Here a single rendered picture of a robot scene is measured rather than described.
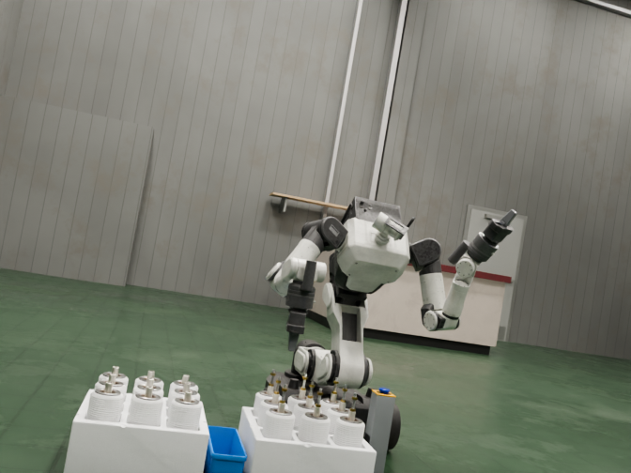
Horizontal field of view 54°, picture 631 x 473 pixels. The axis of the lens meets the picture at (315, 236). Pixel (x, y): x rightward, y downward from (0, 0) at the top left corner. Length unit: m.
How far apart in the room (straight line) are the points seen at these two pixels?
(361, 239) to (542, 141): 9.35
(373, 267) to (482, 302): 5.53
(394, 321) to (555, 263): 4.84
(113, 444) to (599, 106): 11.24
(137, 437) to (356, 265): 1.00
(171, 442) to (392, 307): 5.62
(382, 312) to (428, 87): 4.61
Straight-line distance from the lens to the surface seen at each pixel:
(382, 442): 2.35
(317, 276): 1.98
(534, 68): 11.75
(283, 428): 2.02
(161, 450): 1.98
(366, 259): 2.37
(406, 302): 7.44
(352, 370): 2.52
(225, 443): 2.30
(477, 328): 7.89
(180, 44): 9.86
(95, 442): 1.97
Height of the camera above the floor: 0.73
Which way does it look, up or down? 3 degrees up
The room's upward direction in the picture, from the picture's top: 10 degrees clockwise
